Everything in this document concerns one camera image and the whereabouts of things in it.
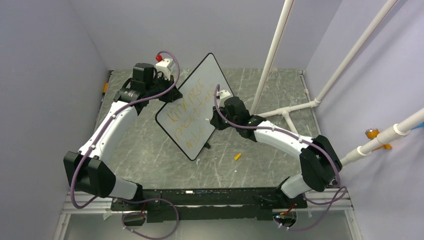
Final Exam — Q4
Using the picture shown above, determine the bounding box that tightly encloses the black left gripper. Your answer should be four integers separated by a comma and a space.
146, 74, 181, 104

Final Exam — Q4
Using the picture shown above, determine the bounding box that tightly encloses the black framed whiteboard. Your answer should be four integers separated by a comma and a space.
155, 52, 233, 161

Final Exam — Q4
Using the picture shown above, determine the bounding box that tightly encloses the yellow marker cap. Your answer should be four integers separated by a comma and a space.
234, 153, 242, 161

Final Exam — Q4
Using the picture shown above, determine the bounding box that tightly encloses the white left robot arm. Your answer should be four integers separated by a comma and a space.
63, 58, 183, 210

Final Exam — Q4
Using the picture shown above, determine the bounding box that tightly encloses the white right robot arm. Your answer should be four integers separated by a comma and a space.
210, 95, 343, 208

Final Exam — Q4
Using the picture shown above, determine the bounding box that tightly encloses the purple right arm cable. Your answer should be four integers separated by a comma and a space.
213, 84, 348, 232

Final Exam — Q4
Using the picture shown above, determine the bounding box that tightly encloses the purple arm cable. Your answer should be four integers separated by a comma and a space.
213, 84, 348, 232
70, 50, 181, 240

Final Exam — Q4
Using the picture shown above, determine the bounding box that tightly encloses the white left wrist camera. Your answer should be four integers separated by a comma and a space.
154, 54, 175, 80

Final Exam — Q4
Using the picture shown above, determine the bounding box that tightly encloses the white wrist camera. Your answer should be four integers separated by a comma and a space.
154, 54, 175, 80
216, 89, 233, 103

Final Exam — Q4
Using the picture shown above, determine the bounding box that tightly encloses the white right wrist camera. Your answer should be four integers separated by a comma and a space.
216, 89, 233, 103

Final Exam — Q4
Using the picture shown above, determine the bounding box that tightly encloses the yellow handled tool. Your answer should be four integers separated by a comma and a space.
102, 82, 109, 95

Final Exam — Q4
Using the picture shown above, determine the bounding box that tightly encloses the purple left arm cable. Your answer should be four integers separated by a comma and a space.
70, 50, 181, 240

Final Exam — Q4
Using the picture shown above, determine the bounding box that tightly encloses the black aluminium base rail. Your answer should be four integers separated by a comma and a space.
61, 187, 354, 223

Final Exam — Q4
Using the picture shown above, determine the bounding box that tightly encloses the white pvc pipe frame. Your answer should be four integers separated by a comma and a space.
248, 0, 424, 168

